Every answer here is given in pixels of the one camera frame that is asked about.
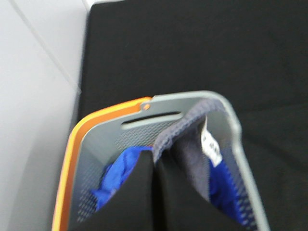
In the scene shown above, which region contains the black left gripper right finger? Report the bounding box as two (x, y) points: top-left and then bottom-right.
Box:
(155, 154), (243, 231)

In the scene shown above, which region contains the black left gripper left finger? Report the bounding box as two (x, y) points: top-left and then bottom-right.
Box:
(85, 150), (155, 231)

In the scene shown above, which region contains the grey microfibre towel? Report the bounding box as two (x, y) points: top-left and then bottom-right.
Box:
(152, 98), (229, 205)

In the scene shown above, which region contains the blue towel in basket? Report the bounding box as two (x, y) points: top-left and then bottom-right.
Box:
(91, 146), (244, 224)

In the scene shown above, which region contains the white towel care label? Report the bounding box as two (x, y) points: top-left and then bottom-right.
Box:
(200, 116), (223, 167)

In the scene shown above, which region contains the grey perforated laundry basket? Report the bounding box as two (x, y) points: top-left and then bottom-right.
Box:
(67, 91), (270, 231)

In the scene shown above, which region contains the orange basket handle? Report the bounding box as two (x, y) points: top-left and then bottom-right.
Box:
(51, 97), (152, 231)

